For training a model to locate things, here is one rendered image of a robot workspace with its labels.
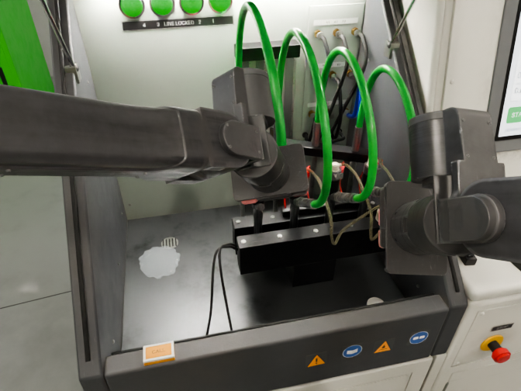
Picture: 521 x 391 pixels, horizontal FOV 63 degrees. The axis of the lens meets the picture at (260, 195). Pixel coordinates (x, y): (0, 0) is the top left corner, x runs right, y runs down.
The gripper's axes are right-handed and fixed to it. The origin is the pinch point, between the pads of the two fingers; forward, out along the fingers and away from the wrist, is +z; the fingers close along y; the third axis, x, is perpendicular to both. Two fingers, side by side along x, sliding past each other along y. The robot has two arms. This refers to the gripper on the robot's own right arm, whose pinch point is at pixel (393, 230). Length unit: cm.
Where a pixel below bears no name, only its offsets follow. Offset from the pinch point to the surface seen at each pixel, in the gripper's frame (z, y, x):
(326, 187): 10.8, 6.9, 7.6
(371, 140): 10.0, 14.4, 0.6
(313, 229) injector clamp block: 35.8, 1.2, 7.2
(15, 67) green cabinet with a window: 201, 106, 187
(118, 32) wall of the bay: 26, 41, 49
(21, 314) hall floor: 137, -37, 130
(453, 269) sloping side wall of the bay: 25.4, -5.9, -18.2
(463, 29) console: 20.6, 39.0, -18.9
